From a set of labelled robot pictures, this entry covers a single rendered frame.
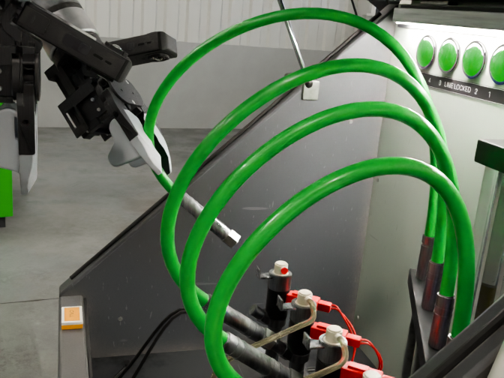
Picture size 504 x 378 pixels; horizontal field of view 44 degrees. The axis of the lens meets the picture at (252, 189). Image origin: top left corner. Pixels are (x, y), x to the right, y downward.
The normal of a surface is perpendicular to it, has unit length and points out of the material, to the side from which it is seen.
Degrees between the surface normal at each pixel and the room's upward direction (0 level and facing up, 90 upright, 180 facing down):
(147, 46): 75
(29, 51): 90
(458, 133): 90
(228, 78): 90
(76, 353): 0
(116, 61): 90
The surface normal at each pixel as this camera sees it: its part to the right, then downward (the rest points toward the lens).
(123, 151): -0.33, -0.02
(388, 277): -0.96, 0.00
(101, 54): 0.22, 0.29
